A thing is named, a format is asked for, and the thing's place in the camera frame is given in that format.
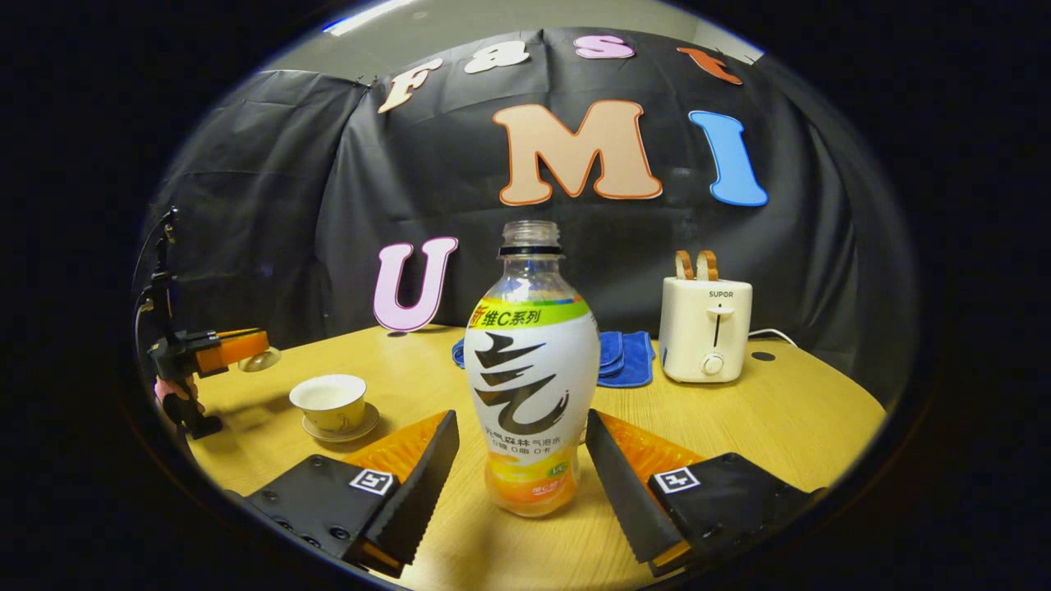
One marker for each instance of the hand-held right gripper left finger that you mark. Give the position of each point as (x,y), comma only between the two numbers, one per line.
(419,492)

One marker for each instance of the white teacup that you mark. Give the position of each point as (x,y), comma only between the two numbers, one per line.
(332,406)

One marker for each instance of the black backdrop cloth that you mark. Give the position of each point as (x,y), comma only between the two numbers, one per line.
(328,205)

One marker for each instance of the clear water bottle white label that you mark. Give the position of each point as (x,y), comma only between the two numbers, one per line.
(530,369)

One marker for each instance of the folded blue towel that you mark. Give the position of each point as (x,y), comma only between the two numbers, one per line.
(628,361)

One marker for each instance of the white saucer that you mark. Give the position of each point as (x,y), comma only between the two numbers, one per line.
(365,425)

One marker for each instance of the toasted bread slice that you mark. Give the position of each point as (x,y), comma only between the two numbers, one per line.
(708,265)
(684,264)

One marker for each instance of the white teacup lid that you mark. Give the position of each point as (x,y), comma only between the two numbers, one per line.
(264,361)

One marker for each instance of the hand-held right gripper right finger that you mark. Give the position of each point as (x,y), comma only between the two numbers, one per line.
(628,492)

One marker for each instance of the white toaster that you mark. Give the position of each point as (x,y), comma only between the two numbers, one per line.
(702,328)

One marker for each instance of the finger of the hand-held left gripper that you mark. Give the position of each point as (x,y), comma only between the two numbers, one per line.
(234,349)

